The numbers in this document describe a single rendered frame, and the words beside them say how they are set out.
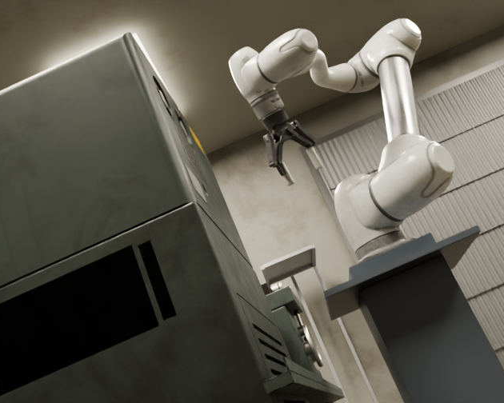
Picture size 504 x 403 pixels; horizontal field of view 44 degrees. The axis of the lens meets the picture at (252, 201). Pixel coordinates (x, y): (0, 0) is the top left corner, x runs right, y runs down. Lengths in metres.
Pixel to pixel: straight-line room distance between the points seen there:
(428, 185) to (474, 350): 0.45
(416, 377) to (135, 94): 1.03
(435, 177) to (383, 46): 0.61
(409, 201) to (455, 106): 4.32
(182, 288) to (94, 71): 0.46
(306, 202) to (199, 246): 4.68
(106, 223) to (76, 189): 0.09
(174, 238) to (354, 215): 0.90
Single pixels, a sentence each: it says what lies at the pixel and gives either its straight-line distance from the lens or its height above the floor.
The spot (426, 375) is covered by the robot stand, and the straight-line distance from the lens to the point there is 1.74.
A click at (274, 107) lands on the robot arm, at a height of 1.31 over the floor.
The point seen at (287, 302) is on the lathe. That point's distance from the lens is 2.25.
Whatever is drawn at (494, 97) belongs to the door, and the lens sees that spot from 6.17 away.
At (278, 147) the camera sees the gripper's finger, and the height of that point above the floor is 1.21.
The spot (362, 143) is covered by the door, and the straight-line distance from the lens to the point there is 5.85.
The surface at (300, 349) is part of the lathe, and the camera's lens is 2.22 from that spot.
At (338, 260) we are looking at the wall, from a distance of 5.55.
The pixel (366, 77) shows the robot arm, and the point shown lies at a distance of 2.27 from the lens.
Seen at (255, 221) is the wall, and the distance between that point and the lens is 5.70.
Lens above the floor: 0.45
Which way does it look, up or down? 21 degrees up
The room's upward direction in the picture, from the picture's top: 23 degrees counter-clockwise
